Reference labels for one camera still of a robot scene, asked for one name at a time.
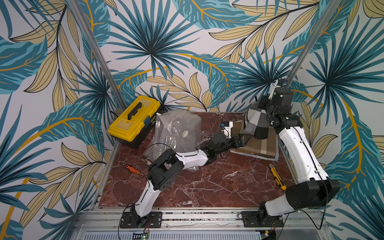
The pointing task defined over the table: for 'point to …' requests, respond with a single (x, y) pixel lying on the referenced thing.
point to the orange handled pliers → (135, 170)
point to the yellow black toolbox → (135, 125)
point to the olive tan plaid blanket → (266, 147)
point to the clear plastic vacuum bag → (180, 131)
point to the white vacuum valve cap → (185, 133)
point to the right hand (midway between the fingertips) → (268, 95)
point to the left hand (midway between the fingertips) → (248, 138)
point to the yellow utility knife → (278, 179)
